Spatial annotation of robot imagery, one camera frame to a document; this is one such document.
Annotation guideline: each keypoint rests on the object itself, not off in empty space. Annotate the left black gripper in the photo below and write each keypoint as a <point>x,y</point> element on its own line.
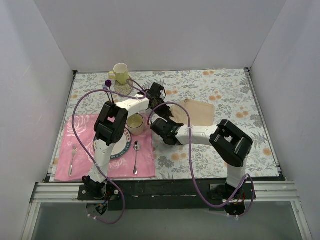
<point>162,108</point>

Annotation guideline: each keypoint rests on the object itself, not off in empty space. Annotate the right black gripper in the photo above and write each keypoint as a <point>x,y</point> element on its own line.
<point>155,126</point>

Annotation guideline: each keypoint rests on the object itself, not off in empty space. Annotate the beige cloth napkin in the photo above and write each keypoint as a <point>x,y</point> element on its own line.
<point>201,114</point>

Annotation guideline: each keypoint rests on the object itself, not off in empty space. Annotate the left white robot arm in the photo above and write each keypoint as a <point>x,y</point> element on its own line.
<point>110,126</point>

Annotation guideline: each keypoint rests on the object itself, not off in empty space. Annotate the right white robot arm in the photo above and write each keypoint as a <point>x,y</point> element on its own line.
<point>229,141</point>

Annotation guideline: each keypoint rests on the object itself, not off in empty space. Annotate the round woven coaster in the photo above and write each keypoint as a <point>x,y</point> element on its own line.
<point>124,89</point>

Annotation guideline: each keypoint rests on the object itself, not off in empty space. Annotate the cream mug dark rim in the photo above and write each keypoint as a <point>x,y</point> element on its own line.
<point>135,124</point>

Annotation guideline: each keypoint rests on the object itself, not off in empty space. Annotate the silver metal spoon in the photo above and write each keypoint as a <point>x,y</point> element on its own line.
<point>137,147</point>

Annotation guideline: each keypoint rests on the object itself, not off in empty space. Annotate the yellow mug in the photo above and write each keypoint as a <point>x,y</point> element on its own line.
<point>120,73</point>

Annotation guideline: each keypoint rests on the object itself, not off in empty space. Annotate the purple plastic fork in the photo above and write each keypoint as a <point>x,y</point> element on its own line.
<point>110,97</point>

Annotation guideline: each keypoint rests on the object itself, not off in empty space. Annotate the white plate teal rim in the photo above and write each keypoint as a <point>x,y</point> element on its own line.
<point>122,147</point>

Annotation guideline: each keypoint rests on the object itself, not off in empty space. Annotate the floral tablecloth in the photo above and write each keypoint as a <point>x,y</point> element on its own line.
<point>229,90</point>

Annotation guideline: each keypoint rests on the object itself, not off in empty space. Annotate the silver metal fork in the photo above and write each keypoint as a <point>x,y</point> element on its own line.
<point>74,151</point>

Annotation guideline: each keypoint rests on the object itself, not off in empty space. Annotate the pink floral placemat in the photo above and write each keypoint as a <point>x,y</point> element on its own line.
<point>120,168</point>

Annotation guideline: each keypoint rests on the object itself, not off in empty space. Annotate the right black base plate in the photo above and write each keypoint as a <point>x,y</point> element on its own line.
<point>224,191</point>

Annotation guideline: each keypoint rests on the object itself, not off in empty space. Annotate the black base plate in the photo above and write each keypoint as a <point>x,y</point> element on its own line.
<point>224,191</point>
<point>108,192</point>

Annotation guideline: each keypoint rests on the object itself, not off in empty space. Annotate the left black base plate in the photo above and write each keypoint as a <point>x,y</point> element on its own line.
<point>108,192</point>

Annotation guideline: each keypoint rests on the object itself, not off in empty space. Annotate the aluminium frame rail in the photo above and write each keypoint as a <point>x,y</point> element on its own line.
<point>265,191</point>

